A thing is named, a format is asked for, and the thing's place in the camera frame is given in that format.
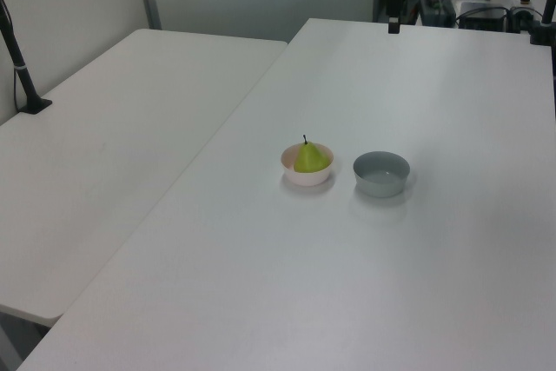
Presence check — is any white side table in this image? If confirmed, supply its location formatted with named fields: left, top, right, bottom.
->
left=0, top=28, right=290, bottom=327

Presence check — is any pink bowl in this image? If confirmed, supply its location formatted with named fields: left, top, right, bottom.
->
left=280, top=142, right=334, bottom=188

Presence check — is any green pear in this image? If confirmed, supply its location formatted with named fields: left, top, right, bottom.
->
left=293, top=134, right=330, bottom=174

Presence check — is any black box device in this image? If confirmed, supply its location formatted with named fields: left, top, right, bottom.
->
left=454, top=5, right=510, bottom=31

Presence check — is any black pole with base plate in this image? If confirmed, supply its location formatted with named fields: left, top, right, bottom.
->
left=0, top=0, right=53, bottom=115

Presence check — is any black pole with clamp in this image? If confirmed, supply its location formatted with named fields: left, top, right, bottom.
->
left=527, top=0, right=556, bottom=46

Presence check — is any green and black device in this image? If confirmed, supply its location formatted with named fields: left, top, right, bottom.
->
left=417, top=0, right=457, bottom=27

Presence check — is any grey bowl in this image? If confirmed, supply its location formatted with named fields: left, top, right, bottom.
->
left=352, top=150, right=412, bottom=198

